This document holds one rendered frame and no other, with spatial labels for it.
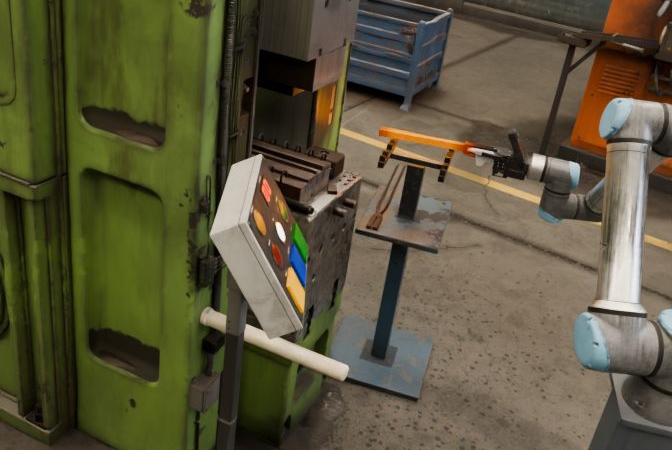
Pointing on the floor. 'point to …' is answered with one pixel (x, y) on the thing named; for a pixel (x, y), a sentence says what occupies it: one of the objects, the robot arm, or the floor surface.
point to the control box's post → (235, 325)
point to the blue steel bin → (398, 46)
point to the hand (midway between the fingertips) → (472, 147)
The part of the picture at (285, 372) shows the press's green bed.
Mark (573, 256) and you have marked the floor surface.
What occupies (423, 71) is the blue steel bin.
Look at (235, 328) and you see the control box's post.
